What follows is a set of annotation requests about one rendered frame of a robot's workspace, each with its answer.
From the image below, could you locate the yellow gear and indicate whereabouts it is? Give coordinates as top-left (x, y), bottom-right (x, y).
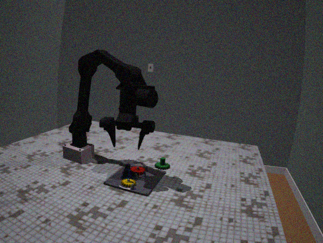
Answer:
top-left (121, 179), bottom-right (136, 187)

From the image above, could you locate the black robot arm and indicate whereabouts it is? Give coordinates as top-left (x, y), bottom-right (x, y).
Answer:
top-left (69, 50), bottom-right (158, 148)

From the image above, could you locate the green gear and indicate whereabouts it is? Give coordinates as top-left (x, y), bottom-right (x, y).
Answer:
top-left (154, 157), bottom-right (170, 170)

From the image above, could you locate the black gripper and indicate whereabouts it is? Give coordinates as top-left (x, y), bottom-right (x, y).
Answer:
top-left (100, 104), bottom-right (155, 150)

